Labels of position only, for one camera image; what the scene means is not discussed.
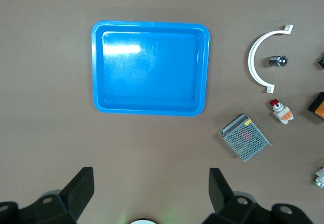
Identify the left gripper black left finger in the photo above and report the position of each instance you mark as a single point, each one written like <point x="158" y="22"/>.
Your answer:
<point x="78" y="196"/>

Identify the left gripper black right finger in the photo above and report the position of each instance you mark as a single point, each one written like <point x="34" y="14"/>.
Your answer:
<point x="221" y="201"/>

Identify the dark cylindrical capacitor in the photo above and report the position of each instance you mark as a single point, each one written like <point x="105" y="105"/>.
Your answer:
<point x="277" y="61"/>

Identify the metal mesh power supply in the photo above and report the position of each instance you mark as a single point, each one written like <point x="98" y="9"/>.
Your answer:
<point x="245" y="139"/>

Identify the white round disc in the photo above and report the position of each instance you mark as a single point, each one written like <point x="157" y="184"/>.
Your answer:
<point x="143" y="221"/>

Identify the blue plastic tray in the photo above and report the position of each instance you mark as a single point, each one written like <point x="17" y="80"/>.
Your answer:
<point x="152" y="82"/>

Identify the orange black button box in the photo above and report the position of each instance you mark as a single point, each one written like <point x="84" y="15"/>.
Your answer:
<point x="318" y="106"/>

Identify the plain white pipe clamp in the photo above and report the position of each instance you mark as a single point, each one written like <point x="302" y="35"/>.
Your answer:
<point x="250" y="61"/>

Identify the red pushbutton switch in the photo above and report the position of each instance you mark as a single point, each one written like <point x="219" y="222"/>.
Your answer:
<point x="281" y="112"/>

